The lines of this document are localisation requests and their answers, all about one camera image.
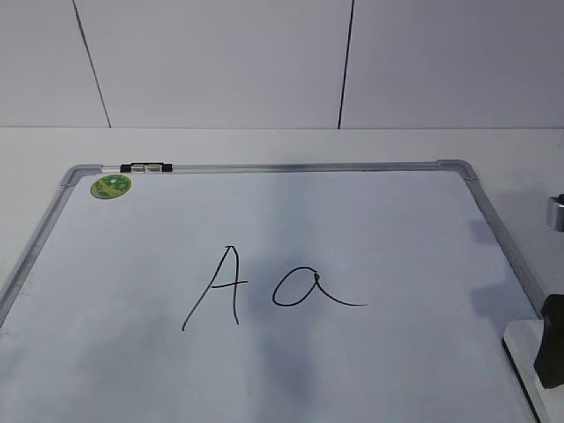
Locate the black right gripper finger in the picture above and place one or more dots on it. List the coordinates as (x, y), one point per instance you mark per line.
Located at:
(549, 361)

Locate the white black-felt board eraser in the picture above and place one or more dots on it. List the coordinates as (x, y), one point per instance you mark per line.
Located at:
(522, 339)

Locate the white framed whiteboard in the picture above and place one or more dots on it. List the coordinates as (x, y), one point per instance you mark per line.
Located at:
(374, 292)

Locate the black silver board hanger clip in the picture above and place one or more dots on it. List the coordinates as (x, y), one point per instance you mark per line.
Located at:
(153, 167)

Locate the round green magnet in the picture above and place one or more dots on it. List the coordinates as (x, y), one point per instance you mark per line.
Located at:
(111, 186)

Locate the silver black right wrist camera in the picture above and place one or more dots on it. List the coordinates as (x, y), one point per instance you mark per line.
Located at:
(555, 213)

